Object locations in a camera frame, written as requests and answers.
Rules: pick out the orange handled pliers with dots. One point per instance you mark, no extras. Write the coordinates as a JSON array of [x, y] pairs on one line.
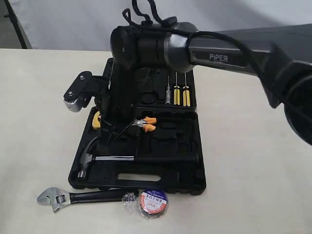
[[147, 124]]

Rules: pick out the yellow precision screwdriver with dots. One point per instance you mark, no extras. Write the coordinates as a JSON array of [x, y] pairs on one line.
[[176, 92], [186, 93]]

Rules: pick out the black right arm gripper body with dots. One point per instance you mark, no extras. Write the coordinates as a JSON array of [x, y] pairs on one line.
[[116, 98]]

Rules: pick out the steel claw hammer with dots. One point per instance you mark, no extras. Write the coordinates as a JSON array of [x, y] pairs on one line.
[[87, 158]]

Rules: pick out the black plastic tool case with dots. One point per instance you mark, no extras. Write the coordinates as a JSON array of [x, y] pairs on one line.
[[177, 131]]

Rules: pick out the black stand pole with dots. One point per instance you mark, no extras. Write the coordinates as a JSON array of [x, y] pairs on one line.
[[14, 21]]

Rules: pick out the yellow tape measure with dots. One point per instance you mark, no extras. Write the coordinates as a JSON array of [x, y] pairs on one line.
[[96, 122]]

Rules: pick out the clear tester screwdriver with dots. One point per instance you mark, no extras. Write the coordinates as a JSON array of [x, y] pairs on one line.
[[168, 92]]

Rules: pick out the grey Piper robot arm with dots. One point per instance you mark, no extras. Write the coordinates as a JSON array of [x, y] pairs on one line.
[[281, 58]]

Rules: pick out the yellow precision screwdriver left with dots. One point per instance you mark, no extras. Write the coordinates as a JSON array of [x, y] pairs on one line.
[[176, 92]]

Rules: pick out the black PVC electrical tape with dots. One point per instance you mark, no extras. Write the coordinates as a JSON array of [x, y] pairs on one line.
[[148, 203]]

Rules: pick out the yellow precision screwdriver right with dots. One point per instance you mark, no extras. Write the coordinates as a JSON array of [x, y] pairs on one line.
[[186, 93]]

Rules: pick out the white backdrop cloth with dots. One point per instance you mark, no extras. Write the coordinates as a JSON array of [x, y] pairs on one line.
[[87, 24]]

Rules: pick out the adjustable wrench black handle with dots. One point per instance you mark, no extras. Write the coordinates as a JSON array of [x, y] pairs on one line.
[[59, 199]]

